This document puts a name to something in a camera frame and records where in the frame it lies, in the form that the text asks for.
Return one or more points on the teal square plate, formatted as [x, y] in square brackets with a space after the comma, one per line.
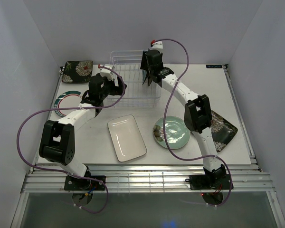
[144, 76]

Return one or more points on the white rectangular plate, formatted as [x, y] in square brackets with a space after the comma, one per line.
[126, 138]

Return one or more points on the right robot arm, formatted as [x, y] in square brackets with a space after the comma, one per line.
[197, 118]

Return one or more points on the white wire dish rack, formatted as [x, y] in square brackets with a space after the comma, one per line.
[137, 95]

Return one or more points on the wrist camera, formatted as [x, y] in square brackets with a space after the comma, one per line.
[158, 45]
[105, 71]

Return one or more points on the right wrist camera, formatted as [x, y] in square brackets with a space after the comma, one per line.
[158, 45]

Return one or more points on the round white green-rimmed plate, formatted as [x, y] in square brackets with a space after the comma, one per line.
[68, 99]

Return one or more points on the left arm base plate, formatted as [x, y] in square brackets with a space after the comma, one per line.
[76, 184]

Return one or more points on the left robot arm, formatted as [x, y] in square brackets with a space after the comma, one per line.
[58, 137]

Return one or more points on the dark label sticker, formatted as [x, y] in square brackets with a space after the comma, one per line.
[214, 66]

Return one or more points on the black floral plate back left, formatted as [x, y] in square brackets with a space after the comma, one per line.
[77, 72]

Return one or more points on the black floral plate right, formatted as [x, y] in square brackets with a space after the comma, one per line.
[222, 131]

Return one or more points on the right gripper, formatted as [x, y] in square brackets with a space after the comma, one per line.
[143, 65]

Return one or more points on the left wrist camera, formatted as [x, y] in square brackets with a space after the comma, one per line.
[105, 71]

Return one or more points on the black floral plate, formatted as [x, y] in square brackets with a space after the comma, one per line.
[77, 72]
[222, 131]

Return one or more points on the mint green round flower plate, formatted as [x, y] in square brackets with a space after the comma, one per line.
[177, 133]

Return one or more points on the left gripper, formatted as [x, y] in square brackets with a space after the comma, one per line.
[116, 90]

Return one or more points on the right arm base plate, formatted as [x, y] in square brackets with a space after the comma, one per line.
[199, 183]

